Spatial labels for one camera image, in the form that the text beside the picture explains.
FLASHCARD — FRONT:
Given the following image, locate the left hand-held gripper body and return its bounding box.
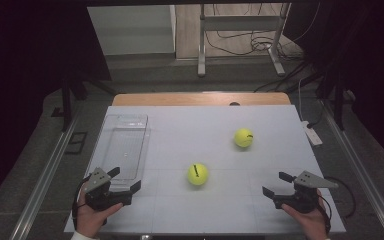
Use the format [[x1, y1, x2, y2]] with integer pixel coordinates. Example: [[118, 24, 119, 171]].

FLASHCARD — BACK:
[[83, 167, 133, 212]]

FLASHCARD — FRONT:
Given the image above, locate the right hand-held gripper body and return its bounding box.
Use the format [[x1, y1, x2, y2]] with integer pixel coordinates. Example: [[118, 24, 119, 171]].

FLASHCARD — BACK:
[[273, 170, 339, 214]]

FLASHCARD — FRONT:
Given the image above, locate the clear plastic container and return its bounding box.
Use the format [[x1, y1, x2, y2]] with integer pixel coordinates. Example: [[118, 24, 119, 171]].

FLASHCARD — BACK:
[[86, 113, 152, 195]]

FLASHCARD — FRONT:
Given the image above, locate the yellow tennis ball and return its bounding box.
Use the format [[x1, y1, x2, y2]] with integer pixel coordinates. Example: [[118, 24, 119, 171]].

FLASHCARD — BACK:
[[233, 127, 255, 148], [187, 162, 209, 186]]

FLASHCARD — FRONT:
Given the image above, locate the person's right hand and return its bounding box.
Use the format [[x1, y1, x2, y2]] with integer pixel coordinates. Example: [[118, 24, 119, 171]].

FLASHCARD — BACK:
[[281, 189, 329, 240]]

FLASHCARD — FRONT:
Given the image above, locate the person's left hand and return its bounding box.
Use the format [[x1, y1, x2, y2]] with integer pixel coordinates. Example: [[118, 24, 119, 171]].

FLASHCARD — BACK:
[[75, 194, 124, 238]]

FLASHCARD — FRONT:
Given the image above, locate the white power strip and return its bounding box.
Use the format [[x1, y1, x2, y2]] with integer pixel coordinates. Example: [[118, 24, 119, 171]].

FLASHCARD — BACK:
[[301, 120, 324, 147]]

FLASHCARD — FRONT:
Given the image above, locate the black metal stand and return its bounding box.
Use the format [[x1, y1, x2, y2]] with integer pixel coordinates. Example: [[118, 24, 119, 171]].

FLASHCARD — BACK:
[[315, 71, 356, 132], [51, 71, 117, 132]]

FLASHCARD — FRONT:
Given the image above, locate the white cabinet panel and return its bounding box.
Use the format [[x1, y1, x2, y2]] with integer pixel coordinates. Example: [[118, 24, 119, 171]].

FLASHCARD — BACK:
[[87, 4, 177, 56]]

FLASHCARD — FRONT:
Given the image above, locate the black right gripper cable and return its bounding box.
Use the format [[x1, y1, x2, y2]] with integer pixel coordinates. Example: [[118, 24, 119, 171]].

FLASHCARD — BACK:
[[316, 194, 333, 235]]

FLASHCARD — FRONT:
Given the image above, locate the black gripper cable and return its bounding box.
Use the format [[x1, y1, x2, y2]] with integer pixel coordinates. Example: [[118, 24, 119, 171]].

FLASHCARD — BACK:
[[72, 175, 92, 232], [316, 194, 333, 235]]

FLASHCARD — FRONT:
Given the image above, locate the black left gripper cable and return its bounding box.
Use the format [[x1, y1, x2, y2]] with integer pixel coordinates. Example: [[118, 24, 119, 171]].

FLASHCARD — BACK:
[[72, 175, 92, 232]]

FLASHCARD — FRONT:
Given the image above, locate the black looped floor cable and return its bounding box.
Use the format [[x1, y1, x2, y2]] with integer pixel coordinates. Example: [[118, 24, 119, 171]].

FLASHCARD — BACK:
[[324, 175, 357, 219]]

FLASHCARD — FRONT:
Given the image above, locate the aluminium rail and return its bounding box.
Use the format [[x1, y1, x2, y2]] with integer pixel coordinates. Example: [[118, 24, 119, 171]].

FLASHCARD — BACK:
[[9, 118, 79, 240], [319, 99, 384, 240]]

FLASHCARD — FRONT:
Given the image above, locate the black plug cable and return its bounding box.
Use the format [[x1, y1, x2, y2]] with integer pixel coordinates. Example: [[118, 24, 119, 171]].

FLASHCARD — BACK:
[[306, 106, 325, 130]]

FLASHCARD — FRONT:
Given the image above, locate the white power strip cable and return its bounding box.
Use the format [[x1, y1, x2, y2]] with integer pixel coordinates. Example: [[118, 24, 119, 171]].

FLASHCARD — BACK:
[[297, 77, 307, 123]]

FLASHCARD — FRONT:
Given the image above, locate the tangle of black floor cables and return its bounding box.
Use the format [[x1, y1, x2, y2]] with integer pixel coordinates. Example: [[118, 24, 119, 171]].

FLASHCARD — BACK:
[[205, 3, 322, 63]]

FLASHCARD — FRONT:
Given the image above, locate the grey metal stand frame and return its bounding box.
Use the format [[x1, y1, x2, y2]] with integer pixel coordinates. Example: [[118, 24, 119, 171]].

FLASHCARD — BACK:
[[197, 3, 292, 78]]

